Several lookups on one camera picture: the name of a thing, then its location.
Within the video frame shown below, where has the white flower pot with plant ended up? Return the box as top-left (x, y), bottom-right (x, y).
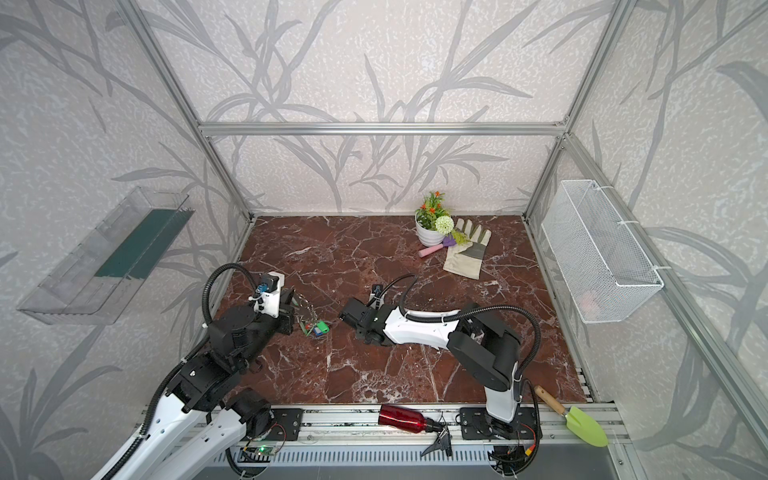
top-left (415, 191), bottom-right (455, 247)

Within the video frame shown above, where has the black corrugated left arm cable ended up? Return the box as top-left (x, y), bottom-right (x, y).
top-left (98, 262), bottom-right (265, 480)

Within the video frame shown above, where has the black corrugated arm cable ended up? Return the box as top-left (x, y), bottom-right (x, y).
top-left (98, 262), bottom-right (265, 480)
top-left (374, 273), bottom-right (542, 385)

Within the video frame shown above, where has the green garden trowel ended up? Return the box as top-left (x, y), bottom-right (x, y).
top-left (534, 385), bottom-right (609, 448)

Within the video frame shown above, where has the white wire mesh basket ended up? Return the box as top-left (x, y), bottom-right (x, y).
top-left (542, 179), bottom-right (664, 324)

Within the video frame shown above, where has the beige grey garden glove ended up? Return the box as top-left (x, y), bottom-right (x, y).
top-left (443, 219), bottom-right (491, 280)

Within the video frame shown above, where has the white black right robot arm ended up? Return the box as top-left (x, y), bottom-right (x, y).
top-left (340, 298), bottom-right (523, 423)

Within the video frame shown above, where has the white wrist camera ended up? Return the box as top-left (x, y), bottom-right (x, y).
top-left (249, 271), bottom-right (285, 318)
top-left (367, 284), bottom-right (384, 309)

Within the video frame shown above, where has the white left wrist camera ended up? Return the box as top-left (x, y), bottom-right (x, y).
top-left (249, 271), bottom-right (285, 318)

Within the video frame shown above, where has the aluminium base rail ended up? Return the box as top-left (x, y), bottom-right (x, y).
top-left (149, 404), bottom-right (595, 479)

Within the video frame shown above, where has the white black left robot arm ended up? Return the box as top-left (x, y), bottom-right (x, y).
top-left (95, 288), bottom-right (294, 479)

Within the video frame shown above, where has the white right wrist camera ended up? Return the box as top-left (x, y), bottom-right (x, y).
top-left (367, 284), bottom-right (384, 309)

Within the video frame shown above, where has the red spray bottle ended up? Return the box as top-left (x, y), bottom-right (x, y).
top-left (378, 404), bottom-right (444, 434)

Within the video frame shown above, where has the clear plastic wall shelf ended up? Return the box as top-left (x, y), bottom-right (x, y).
top-left (17, 187), bottom-right (195, 325)

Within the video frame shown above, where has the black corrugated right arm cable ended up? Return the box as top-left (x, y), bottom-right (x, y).
top-left (374, 273), bottom-right (542, 385)

